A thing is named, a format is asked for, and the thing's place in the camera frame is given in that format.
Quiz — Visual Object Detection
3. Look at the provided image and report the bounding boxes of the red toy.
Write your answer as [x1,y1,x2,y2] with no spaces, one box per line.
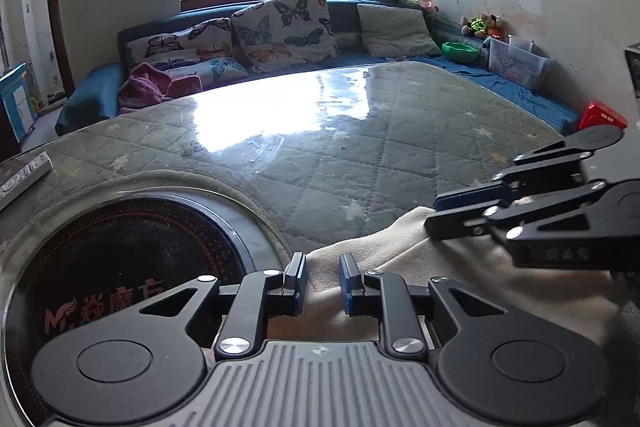
[577,101,629,133]

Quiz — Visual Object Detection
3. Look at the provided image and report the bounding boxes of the brown and green plush toys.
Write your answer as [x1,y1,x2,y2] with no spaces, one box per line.
[460,13,505,39]

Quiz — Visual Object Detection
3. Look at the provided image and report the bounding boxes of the clear plastic storage box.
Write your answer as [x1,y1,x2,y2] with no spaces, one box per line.
[482,34,549,90]

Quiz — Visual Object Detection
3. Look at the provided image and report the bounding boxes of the blue corner sofa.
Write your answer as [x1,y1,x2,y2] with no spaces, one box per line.
[55,0,583,138]

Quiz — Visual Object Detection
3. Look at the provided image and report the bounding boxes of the grey cushion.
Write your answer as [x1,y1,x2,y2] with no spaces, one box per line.
[356,3,444,58]

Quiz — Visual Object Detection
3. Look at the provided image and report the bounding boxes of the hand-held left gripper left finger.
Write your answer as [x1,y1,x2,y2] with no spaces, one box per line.
[139,251,308,360]

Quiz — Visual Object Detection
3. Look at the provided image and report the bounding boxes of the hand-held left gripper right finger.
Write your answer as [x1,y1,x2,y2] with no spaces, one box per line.
[338,252,507,357]

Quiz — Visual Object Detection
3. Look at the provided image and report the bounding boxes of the blue cabinet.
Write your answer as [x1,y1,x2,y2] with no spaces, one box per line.
[0,63,37,144]

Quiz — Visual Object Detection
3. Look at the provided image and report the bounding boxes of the pink cloth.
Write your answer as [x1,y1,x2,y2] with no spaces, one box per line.
[118,62,203,116]

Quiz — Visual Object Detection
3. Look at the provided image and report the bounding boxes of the long butterfly print cushion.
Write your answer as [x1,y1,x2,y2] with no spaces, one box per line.
[125,18,234,64]

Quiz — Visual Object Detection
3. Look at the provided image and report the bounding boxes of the cream fleece garment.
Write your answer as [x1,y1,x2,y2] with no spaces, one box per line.
[270,206,640,358]

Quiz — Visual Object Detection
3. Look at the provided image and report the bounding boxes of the flat butterfly print cushion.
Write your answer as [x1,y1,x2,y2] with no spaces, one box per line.
[160,57,249,88]

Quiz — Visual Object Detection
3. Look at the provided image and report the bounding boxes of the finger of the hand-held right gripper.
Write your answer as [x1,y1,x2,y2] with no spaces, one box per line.
[434,134,591,212]
[424,180,609,243]

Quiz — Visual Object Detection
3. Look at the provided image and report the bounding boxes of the large butterfly print cushion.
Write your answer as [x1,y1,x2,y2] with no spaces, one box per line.
[231,0,337,74]

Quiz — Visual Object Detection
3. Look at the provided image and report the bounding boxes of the black round induction cooktop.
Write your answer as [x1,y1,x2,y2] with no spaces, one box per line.
[0,189,296,427]

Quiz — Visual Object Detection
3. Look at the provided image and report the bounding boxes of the grey quilted table cover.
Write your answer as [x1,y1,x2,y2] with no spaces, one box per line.
[0,61,640,358]

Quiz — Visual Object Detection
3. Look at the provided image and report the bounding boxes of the dark wooden door frame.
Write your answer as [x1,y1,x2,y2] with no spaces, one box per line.
[45,0,77,94]

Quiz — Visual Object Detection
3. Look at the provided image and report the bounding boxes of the white remote control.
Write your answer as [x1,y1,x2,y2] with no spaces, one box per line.
[0,152,53,210]

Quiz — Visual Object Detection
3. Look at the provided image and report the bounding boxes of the green bowl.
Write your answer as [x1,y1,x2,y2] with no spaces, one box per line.
[441,42,480,64]

